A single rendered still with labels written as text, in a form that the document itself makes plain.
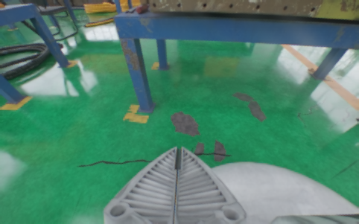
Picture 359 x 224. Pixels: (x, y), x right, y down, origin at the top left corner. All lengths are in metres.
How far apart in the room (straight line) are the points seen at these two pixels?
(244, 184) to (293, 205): 0.17
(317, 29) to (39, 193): 1.55
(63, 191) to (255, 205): 0.88
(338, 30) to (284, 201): 0.75
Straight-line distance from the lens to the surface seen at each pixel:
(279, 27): 0.81
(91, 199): 0.89
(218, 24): 0.74
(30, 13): 2.11
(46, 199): 1.02
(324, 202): 0.54
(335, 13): 0.87
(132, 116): 1.09
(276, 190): 0.50
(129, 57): 0.87
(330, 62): 2.01
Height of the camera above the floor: 0.76
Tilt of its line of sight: 46 degrees down
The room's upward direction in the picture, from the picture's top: 1 degrees counter-clockwise
